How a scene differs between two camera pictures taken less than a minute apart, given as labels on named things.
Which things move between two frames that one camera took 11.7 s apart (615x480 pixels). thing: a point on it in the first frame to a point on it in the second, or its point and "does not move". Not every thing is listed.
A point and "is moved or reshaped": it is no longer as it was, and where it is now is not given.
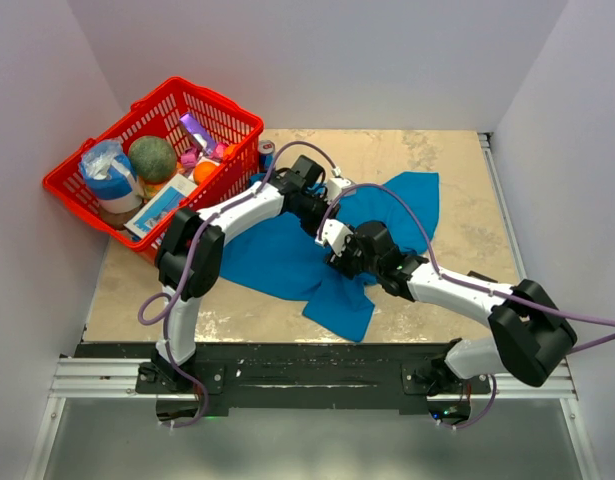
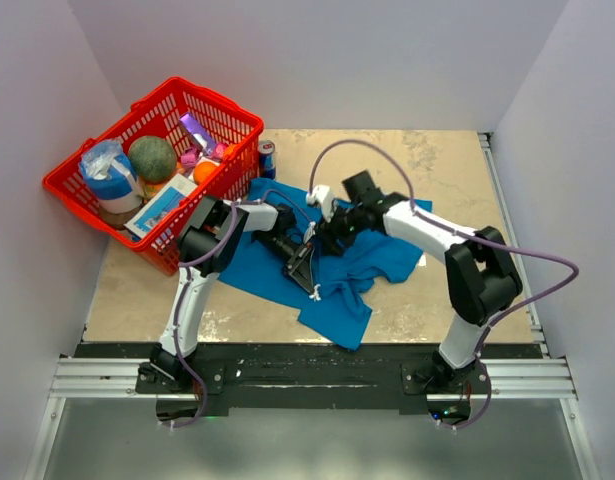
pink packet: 189,155 does not move
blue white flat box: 160,205 does not move
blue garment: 272,256 is moved or reshaped
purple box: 198,133 does not move
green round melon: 152,159 does not move
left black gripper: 313,228 to 300,269
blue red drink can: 266,149 does not move
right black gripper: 340,262 to 328,234
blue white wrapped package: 110,177 does not move
